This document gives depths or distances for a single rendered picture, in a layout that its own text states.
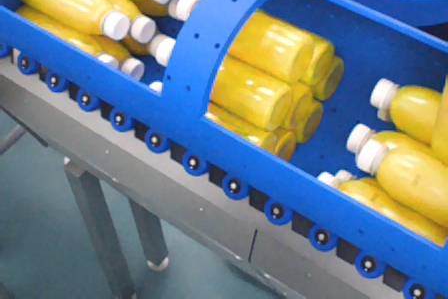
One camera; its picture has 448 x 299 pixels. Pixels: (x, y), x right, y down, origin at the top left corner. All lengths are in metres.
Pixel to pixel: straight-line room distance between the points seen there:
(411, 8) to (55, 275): 1.32
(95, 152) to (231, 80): 0.38
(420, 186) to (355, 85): 0.29
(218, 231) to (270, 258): 0.10
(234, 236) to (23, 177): 1.35
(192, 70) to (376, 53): 0.30
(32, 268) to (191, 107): 1.34
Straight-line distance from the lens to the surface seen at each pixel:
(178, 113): 0.96
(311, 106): 1.08
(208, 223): 1.17
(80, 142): 1.30
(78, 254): 2.20
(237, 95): 0.96
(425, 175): 0.89
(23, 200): 2.35
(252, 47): 0.97
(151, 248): 2.01
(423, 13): 1.31
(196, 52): 0.93
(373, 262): 1.01
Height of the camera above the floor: 1.85
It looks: 51 degrees down
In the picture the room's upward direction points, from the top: 5 degrees counter-clockwise
